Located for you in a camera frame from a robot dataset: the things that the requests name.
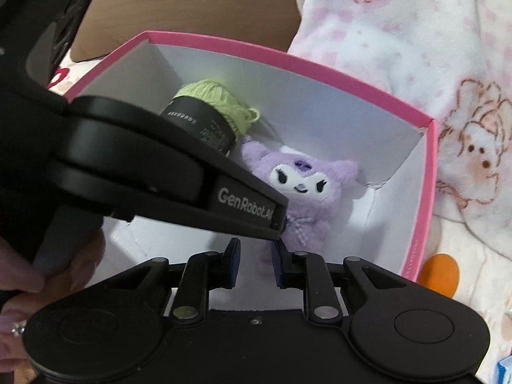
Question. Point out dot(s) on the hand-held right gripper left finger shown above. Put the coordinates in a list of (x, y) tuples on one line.
[(234, 264)]

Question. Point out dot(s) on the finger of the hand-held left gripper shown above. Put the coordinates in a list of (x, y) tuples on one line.
[(281, 218)]

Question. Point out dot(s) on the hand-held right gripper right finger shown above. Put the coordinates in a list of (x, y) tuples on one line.
[(280, 266)]

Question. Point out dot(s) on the purple plush toy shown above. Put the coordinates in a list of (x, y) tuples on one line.
[(320, 208)]

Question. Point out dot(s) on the pink cardboard box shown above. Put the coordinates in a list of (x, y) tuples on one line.
[(320, 128)]

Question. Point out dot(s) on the green yarn ball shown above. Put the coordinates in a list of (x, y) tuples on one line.
[(208, 92)]

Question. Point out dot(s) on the orange toy ball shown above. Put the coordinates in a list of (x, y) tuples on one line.
[(440, 276)]

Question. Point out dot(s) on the blue tissue pack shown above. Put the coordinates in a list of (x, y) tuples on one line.
[(506, 372)]

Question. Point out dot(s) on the person's left hand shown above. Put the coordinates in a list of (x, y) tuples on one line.
[(16, 276)]

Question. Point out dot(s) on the brown pillow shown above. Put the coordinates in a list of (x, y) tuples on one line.
[(180, 8)]

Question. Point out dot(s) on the pink checked pillow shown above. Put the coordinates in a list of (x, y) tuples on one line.
[(400, 48)]

